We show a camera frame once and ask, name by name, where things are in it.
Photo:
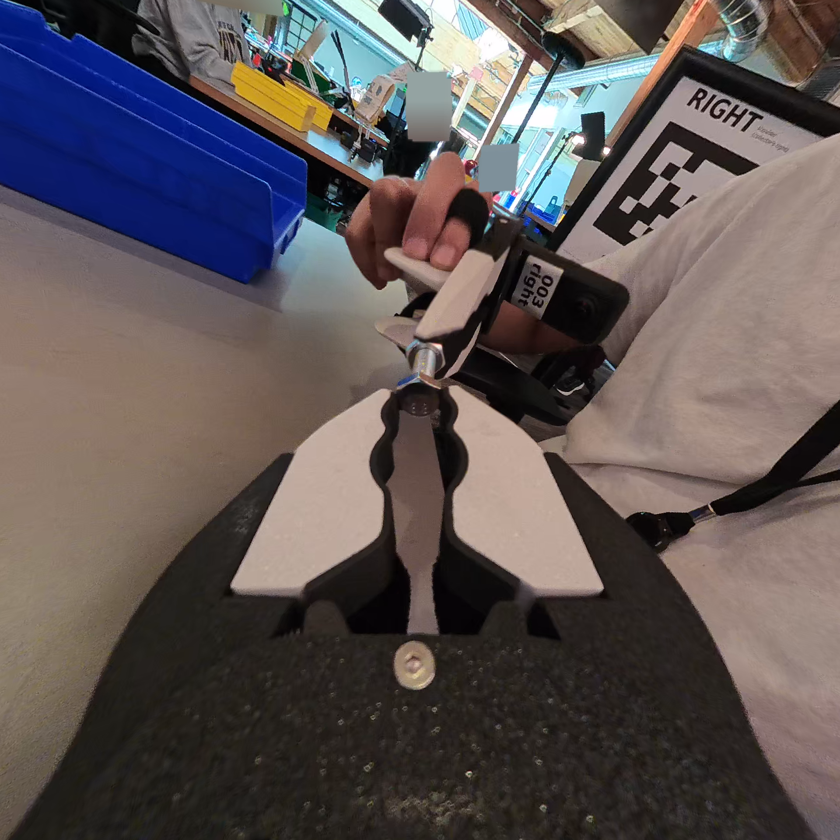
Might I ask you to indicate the person's white shirt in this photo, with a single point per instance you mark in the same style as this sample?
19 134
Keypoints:
722 361

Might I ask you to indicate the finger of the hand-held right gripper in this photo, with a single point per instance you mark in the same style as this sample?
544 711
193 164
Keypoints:
459 295
459 358

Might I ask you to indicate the steel hex bolt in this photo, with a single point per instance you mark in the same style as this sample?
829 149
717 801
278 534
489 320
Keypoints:
425 362

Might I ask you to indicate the black studio light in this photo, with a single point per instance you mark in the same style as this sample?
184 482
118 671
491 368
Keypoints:
403 14

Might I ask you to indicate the person's right forearm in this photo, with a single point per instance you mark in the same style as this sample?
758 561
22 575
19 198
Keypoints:
531 331

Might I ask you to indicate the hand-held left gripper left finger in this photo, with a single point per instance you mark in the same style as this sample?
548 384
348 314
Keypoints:
315 512

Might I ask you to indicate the silver spiral duct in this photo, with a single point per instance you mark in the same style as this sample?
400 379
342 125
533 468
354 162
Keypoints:
741 26

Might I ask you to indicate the wooden work table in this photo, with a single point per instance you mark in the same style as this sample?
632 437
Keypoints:
315 144

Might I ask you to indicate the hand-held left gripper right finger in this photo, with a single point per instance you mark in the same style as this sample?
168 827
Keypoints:
518 518

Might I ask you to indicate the black lamp stand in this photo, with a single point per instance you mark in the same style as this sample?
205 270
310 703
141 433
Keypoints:
561 47

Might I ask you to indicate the blue plastic bin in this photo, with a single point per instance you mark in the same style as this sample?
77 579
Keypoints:
131 164

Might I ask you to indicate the stacked yellow bins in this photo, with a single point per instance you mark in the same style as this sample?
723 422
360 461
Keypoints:
275 92

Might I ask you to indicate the grey desk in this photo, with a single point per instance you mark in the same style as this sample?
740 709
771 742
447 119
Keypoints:
131 394

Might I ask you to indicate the black-framed marker sign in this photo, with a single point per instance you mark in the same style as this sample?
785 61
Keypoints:
722 164

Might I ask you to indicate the person's right hand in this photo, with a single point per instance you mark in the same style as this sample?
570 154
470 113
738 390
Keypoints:
394 210

